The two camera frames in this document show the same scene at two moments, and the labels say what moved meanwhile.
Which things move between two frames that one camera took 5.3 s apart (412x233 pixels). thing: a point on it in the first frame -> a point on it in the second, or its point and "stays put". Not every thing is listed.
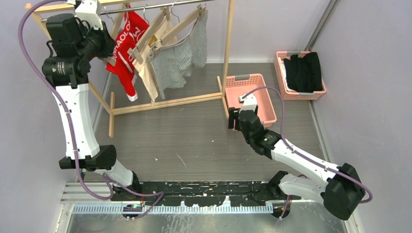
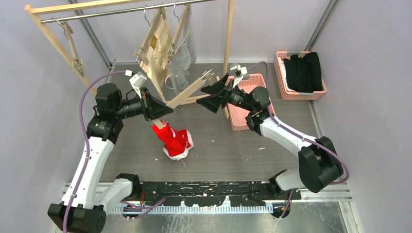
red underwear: x=121 y=62 -> x=177 y=143
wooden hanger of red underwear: x=111 y=60 -> x=172 y=104
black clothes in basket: x=304 y=74 stays put
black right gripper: x=233 y=114 -> x=212 y=103
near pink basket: x=240 y=85 stays put
